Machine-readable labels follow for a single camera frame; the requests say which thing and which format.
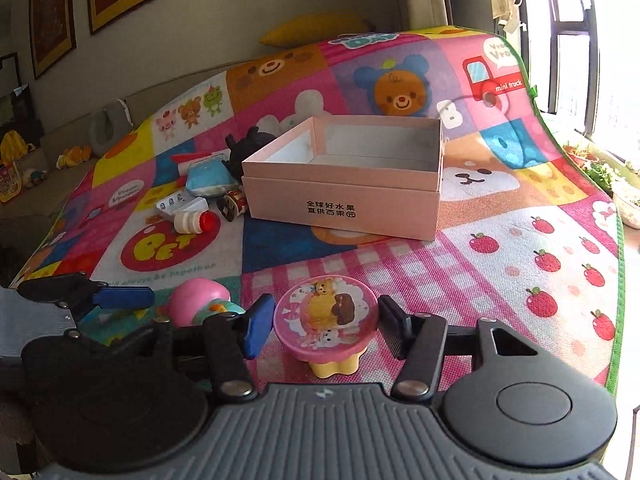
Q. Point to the colourful printed play mat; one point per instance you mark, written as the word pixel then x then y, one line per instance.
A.
pixel 450 270

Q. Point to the pink cardboard box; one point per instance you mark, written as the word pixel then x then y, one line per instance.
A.
pixel 340 205

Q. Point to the pink round stool toy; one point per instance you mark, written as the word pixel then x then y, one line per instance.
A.
pixel 325 315

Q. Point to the yellow pillow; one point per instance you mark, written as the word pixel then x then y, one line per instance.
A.
pixel 310 30

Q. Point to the tall framed wall picture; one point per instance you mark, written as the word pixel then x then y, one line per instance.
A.
pixel 50 15

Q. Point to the small toy figure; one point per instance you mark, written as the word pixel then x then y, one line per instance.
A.
pixel 231 206

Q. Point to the grey neck pillow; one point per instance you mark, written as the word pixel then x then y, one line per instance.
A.
pixel 105 127

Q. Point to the white bottle with red cap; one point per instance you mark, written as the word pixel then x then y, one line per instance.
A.
pixel 190 221

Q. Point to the white and red foam rocket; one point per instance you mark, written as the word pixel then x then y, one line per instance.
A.
pixel 187 159

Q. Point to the blue and white packet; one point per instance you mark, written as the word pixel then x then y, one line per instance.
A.
pixel 205 180

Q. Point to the window with dark frame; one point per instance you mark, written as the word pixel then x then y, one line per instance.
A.
pixel 575 27

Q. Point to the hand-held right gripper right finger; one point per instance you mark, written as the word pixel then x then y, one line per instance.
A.
pixel 395 327

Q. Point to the yellow bag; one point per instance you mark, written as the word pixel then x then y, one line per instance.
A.
pixel 10 146

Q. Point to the pink and teal toy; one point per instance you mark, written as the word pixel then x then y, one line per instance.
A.
pixel 192 300

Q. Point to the colourful toy box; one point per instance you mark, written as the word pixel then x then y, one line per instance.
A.
pixel 10 185

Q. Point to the white rectangular case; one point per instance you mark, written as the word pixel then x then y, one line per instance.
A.
pixel 172 204

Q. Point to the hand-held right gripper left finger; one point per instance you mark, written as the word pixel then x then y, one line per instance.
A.
pixel 257 327

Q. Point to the yellow plush toy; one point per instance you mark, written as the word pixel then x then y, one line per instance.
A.
pixel 72 156

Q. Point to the white planter pot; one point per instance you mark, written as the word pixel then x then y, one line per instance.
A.
pixel 627 205

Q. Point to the green potted plants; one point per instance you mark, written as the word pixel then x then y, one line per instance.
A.
pixel 595 170

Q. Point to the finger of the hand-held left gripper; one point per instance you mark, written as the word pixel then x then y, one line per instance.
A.
pixel 122 298

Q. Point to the black plush toy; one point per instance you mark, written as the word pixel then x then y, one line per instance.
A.
pixel 245 147

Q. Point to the beige sofa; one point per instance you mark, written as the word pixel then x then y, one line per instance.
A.
pixel 150 95

